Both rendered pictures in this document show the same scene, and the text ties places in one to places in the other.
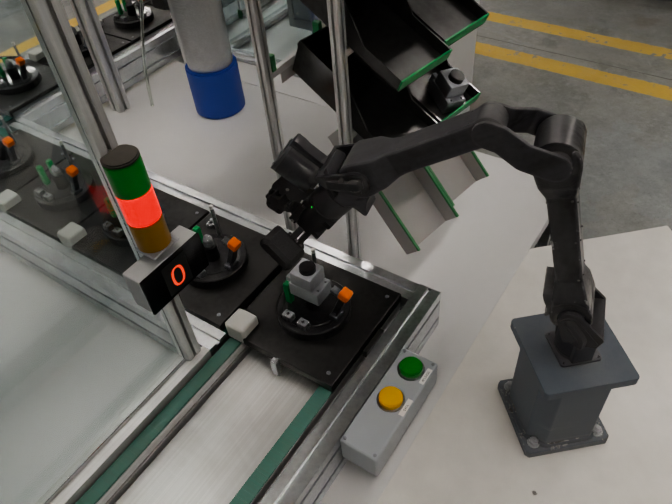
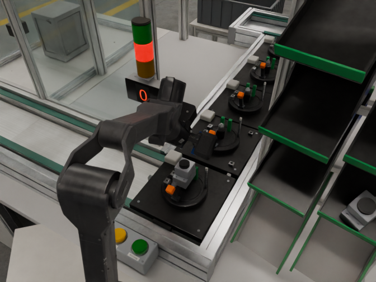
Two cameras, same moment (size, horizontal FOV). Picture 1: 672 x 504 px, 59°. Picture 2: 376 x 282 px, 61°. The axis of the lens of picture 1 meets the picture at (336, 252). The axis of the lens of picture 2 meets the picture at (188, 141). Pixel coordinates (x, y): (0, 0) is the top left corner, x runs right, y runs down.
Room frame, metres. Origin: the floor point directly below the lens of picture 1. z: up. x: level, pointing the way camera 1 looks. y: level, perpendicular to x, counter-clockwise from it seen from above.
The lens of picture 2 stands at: (0.64, -0.55, 1.75)
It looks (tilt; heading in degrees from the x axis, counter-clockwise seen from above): 43 degrees down; 81
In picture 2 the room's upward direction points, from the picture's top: straight up
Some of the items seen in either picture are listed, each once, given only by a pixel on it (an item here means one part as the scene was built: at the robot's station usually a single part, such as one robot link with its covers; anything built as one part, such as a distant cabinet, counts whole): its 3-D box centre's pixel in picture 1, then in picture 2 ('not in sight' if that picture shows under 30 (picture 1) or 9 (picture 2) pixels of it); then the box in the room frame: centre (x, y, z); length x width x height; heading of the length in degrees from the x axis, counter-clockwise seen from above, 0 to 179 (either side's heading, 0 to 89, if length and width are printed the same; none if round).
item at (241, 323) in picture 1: (242, 325); (173, 159); (0.71, 0.19, 0.97); 0.05 x 0.05 x 0.04; 52
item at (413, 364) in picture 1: (411, 368); (140, 247); (0.58, -0.11, 0.96); 0.04 x 0.04 x 0.02
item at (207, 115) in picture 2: (210, 248); (220, 131); (0.88, 0.25, 1.01); 0.24 x 0.24 x 0.13; 52
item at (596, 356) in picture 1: (576, 334); not in sight; (0.53, -0.35, 1.09); 0.07 x 0.07 x 0.06; 5
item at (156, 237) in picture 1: (149, 229); (145, 65); (0.65, 0.26, 1.28); 0.05 x 0.05 x 0.05
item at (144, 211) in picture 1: (138, 203); (144, 49); (0.65, 0.26, 1.33); 0.05 x 0.05 x 0.05
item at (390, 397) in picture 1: (390, 399); (118, 235); (0.53, -0.06, 0.96); 0.04 x 0.04 x 0.02
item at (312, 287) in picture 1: (304, 277); (186, 168); (0.73, 0.06, 1.06); 0.08 x 0.04 x 0.07; 52
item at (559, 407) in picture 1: (560, 382); not in sight; (0.52, -0.35, 0.96); 0.15 x 0.15 x 0.20; 5
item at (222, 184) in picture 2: (315, 314); (184, 192); (0.73, 0.05, 0.96); 0.24 x 0.24 x 0.02; 52
